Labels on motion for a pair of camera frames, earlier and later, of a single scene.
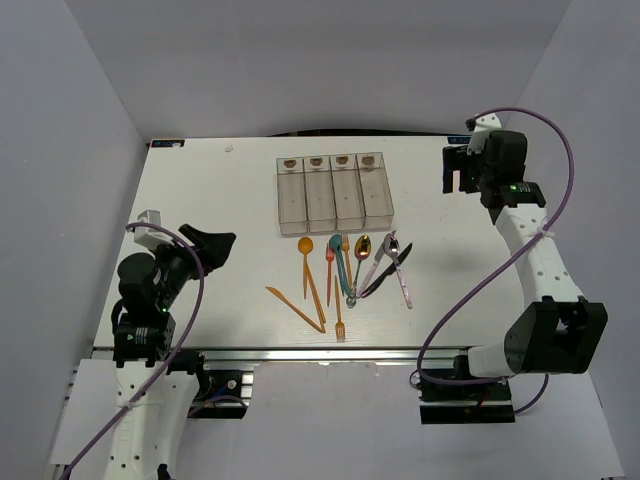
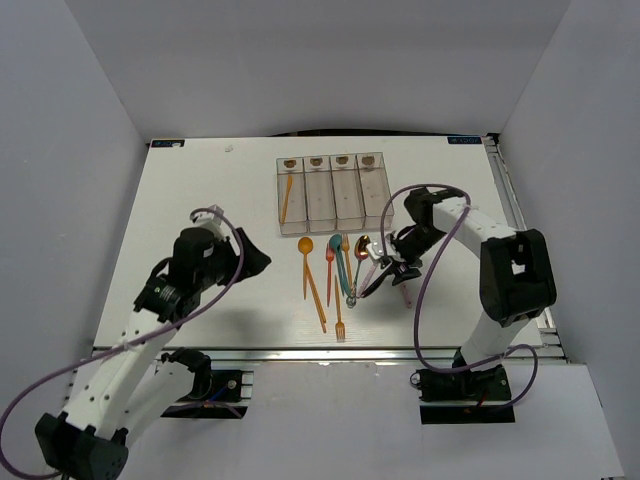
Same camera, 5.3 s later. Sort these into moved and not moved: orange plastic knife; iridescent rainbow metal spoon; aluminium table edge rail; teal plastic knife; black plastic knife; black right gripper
Moved: black right gripper; orange plastic knife
Not moved: teal plastic knife; iridescent rainbow metal spoon; black plastic knife; aluminium table edge rail
